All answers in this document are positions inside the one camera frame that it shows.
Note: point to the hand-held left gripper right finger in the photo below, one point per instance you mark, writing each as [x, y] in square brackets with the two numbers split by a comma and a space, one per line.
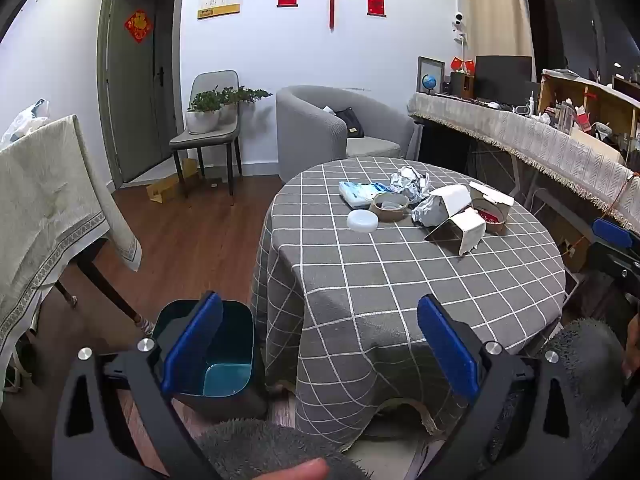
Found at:
[447, 350]

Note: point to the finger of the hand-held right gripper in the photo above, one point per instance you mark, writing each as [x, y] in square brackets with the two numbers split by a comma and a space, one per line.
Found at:
[612, 232]

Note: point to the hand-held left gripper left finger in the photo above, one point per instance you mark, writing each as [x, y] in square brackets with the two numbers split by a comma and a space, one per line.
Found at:
[192, 345]

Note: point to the teal trash bin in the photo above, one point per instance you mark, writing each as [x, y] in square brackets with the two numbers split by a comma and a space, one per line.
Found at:
[225, 380]

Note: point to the brown tape roll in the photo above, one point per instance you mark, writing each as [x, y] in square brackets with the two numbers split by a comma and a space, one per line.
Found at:
[378, 214]

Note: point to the person's right hand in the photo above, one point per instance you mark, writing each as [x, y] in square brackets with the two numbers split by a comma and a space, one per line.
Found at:
[632, 345]

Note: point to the person's left hand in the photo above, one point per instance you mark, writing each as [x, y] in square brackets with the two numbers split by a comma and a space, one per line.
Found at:
[300, 470]

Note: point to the grey table leg sock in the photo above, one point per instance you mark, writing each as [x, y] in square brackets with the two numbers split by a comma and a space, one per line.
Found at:
[146, 327]

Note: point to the grey fleece pants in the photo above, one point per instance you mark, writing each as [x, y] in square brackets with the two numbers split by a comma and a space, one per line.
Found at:
[585, 350]

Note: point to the dark wooden table leg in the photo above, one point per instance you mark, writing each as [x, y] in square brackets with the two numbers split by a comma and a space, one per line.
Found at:
[107, 285]

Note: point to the white round lid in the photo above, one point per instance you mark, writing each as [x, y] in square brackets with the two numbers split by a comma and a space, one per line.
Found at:
[363, 221]

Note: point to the wooden desk shelf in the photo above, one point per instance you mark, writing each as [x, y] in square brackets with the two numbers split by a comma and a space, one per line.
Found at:
[550, 90]

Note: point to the flat cardboard piece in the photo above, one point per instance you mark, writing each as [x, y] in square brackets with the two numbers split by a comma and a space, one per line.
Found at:
[165, 187]

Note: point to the blue white tissue pack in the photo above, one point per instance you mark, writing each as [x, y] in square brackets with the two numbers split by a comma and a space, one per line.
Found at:
[357, 192]

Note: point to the black monitor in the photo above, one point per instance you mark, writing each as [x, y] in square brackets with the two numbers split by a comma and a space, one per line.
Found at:
[502, 77]

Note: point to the beige patterned tablecloth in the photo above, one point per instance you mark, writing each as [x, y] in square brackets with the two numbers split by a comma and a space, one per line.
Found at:
[45, 200]

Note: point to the grey dining chair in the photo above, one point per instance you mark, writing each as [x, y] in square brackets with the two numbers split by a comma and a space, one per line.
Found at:
[212, 137]

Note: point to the brown speaker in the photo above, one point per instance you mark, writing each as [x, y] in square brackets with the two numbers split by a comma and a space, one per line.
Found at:
[462, 85]

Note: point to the small red flags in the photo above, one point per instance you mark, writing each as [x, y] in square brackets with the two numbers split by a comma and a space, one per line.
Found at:
[462, 64]

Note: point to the potted green plant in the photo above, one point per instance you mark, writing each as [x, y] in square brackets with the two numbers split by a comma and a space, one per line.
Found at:
[205, 115]

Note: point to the small blue globe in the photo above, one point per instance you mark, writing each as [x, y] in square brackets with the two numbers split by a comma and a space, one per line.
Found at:
[430, 82]

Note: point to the grey green door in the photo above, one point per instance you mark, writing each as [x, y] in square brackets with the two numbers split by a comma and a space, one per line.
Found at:
[135, 110]

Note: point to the grey armchair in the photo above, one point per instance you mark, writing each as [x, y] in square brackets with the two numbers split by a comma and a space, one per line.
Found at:
[310, 130]

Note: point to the framed picture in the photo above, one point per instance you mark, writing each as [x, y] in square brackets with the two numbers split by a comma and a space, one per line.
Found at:
[431, 66]

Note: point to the black handbag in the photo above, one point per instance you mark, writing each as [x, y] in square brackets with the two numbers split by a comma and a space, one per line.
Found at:
[350, 122]

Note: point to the beige curtain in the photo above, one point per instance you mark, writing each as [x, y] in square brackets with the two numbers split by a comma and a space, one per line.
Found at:
[492, 5]

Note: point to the white plastic bag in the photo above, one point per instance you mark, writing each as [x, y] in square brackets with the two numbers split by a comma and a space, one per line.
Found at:
[25, 120]

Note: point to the red diamond door sticker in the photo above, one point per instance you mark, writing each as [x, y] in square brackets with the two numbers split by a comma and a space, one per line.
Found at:
[137, 25]

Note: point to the white security camera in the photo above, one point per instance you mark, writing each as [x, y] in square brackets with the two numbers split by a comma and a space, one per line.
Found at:
[459, 22]

